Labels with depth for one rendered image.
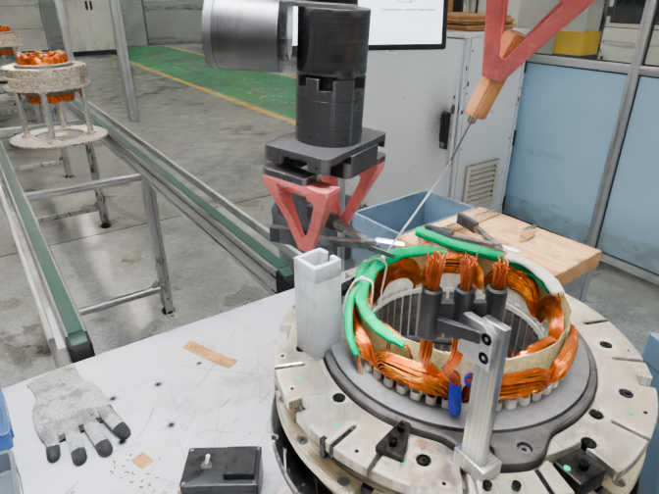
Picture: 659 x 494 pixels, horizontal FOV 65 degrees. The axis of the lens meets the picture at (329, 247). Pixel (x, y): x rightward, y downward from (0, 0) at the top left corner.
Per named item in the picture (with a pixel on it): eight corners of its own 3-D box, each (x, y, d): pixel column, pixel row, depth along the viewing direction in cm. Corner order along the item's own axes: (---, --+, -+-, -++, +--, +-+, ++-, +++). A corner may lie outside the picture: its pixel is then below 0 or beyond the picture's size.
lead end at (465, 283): (452, 289, 30) (457, 253, 29) (462, 283, 30) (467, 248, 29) (467, 296, 29) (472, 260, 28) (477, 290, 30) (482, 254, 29)
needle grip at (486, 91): (462, 113, 37) (505, 29, 34) (466, 107, 38) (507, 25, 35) (482, 123, 37) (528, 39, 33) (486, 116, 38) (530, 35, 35)
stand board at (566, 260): (393, 252, 74) (394, 236, 73) (479, 220, 85) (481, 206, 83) (514, 314, 60) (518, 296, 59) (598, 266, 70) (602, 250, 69)
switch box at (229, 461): (193, 470, 72) (188, 441, 69) (264, 469, 72) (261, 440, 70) (182, 511, 66) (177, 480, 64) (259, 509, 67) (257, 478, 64)
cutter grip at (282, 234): (269, 241, 49) (269, 226, 48) (273, 238, 50) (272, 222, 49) (308, 248, 48) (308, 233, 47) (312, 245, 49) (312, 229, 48)
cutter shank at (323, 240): (308, 243, 48) (308, 238, 47) (310, 239, 48) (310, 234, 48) (374, 249, 47) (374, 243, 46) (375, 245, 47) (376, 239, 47)
